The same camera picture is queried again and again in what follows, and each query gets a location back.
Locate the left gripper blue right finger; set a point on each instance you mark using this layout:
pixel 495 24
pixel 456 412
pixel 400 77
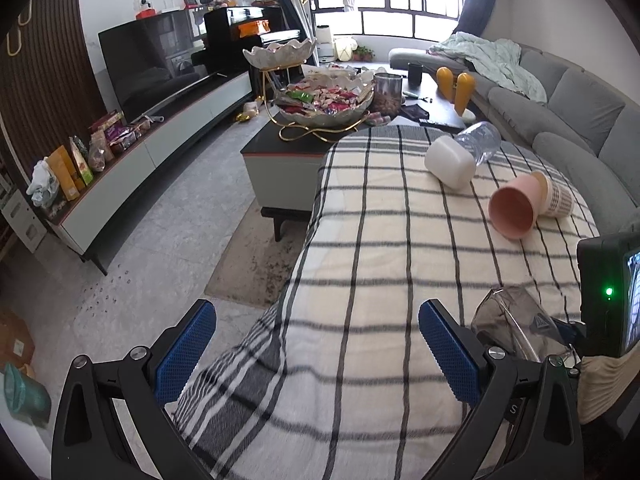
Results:
pixel 523 421

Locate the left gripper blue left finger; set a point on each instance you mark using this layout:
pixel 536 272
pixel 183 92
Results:
pixel 88 440

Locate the clear grey square cup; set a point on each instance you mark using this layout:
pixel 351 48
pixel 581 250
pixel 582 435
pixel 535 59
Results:
pixel 509 318

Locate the checkered white cup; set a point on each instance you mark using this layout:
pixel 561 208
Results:
pixel 556 199

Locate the pink plastic cup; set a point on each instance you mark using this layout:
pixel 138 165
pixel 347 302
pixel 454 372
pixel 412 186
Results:
pixel 513 209

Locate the white plastic cup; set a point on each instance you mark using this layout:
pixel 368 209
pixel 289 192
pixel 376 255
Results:
pixel 450 162

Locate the green trash bin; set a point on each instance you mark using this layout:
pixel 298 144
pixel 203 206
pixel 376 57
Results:
pixel 25 396

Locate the grey sectional sofa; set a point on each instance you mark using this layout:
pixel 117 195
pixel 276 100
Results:
pixel 586 129

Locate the clear plastic bottle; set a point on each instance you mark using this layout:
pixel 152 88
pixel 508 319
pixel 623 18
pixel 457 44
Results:
pixel 482 140

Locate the plaid tablecloth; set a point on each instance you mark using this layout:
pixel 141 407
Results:
pixel 335 380

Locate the white tv cabinet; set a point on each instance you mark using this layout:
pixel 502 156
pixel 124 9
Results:
pixel 87 217

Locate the black remote control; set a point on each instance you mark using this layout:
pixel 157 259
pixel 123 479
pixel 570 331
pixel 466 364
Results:
pixel 453 126

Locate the light green blanket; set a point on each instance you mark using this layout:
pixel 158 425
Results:
pixel 497 61

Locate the orange snack box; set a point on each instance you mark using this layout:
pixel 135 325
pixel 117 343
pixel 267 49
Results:
pixel 64 170

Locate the white plastic bag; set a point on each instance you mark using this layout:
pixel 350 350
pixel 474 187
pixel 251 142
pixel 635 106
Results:
pixel 44 186

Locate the black mug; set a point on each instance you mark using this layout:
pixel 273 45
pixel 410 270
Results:
pixel 415 72

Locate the glass snack jar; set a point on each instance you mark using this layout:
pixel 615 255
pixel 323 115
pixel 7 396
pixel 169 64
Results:
pixel 387 94

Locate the black coffee table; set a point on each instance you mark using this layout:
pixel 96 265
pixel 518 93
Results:
pixel 284 174

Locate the potted plant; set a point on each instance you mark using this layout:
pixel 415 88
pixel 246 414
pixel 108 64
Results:
pixel 363 54

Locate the lower candy shell bowl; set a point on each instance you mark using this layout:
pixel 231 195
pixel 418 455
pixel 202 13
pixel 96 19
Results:
pixel 326 97

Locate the black television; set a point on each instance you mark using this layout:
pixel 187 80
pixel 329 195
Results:
pixel 153 59

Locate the white air purifier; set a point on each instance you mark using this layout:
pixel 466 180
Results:
pixel 325 45

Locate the upper shell bowl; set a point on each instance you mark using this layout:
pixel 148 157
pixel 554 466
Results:
pixel 278 56

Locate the black piano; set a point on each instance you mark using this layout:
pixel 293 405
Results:
pixel 227 31

